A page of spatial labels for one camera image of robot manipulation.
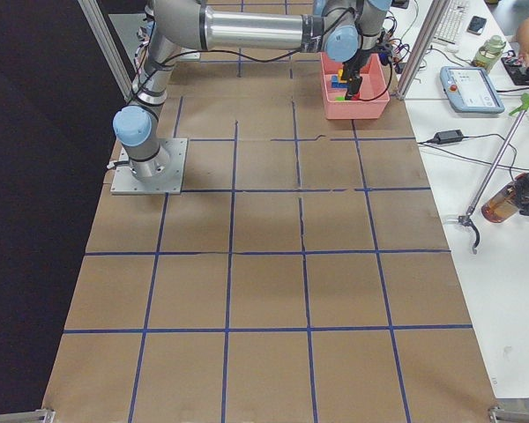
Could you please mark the amber water bottle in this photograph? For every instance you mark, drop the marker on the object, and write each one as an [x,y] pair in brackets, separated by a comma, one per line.
[512,198]

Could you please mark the teach pendant tablet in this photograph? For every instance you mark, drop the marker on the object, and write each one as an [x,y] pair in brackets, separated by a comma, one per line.
[470,90]

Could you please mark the pink plastic box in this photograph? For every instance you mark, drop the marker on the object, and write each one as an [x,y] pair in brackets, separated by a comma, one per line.
[373,94]

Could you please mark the aluminium frame post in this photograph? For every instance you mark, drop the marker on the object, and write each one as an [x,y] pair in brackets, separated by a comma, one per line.
[431,22]

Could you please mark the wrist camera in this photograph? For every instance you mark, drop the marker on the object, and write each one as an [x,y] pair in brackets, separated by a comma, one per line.
[384,50]

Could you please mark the green glass bottle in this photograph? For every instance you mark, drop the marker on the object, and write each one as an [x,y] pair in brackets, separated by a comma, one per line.
[489,53]

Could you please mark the white keyboard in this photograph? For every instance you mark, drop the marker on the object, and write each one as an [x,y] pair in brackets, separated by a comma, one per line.
[448,30]

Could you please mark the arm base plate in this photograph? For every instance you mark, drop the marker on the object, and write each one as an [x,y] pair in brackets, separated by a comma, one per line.
[162,174]

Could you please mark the yellow toy block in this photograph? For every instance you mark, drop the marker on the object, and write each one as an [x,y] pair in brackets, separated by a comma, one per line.
[341,76]

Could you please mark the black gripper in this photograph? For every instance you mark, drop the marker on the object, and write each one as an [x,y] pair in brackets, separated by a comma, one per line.
[360,63]

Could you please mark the black power adapter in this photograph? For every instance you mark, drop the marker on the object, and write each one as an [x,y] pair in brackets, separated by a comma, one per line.
[447,137]

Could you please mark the blue toy block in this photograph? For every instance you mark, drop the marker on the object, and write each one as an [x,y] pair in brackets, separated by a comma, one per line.
[337,83]

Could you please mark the black smartphone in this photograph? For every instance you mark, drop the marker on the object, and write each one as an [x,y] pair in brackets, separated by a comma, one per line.
[476,25]

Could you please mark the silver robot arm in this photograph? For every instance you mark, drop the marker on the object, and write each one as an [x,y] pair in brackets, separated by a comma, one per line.
[347,31]

